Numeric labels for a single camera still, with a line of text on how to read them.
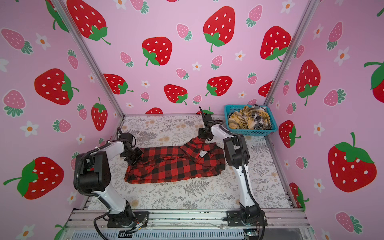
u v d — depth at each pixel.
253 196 0.64
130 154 0.80
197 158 0.93
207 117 0.89
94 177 0.49
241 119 1.04
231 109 1.16
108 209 0.58
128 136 0.81
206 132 0.91
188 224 0.73
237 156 0.62
